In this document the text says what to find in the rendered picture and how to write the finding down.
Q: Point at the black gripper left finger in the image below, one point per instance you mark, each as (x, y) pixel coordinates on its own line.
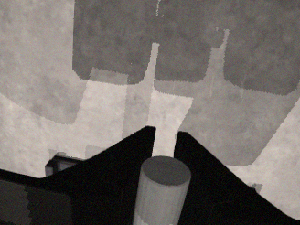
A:
(98, 191)

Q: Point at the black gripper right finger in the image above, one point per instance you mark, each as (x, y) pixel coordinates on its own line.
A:
(216, 196)

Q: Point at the white cylinder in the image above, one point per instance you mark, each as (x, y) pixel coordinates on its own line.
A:
(163, 187)

